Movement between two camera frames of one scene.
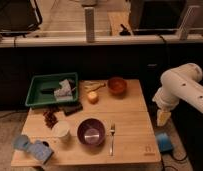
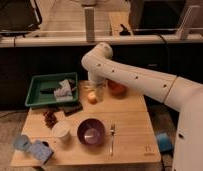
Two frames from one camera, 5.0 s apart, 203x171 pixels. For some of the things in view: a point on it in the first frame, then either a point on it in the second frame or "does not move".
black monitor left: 17,16 does not move
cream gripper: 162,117 to 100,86
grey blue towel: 65,93 does not move
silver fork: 112,133 does not move
